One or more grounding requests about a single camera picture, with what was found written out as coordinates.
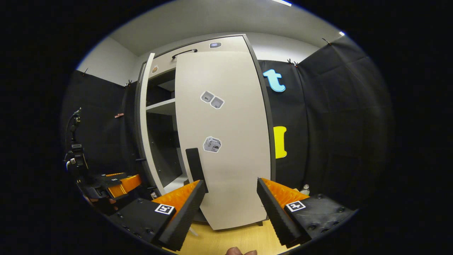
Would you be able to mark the long ceiling light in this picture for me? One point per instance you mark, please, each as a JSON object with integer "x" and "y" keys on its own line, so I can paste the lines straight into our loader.
{"x": 282, "y": 3}

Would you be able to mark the clear plastic bottle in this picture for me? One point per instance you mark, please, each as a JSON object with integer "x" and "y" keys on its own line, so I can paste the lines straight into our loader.
{"x": 305, "y": 190}

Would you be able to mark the white shoe cabinet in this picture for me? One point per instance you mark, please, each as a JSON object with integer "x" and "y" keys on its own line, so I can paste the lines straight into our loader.
{"x": 161, "y": 141}

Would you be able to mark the beige cabinet drawer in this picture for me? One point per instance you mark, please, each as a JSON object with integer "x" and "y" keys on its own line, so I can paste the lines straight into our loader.
{"x": 233, "y": 44}

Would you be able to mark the white shoe cabinet door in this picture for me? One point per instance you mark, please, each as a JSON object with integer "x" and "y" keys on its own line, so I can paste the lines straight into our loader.
{"x": 142, "y": 117}
{"x": 233, "y": 170}

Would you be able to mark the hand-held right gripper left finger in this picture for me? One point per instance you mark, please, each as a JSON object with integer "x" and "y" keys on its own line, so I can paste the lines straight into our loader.
{"x": 182, "y": 219}

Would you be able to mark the white cabinet shelf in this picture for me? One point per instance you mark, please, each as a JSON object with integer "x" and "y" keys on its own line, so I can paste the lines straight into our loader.
{"x": 164, "y": 107}
{"x": 175, "y": 184}

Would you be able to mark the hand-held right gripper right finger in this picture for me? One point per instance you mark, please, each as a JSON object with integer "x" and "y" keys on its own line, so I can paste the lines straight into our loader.
{"x": 274, "y": 216}

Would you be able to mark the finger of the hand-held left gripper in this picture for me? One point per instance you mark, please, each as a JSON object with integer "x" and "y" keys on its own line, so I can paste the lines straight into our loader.
{"x": 124, "y": 187}
{"x": 113, "y": 180}

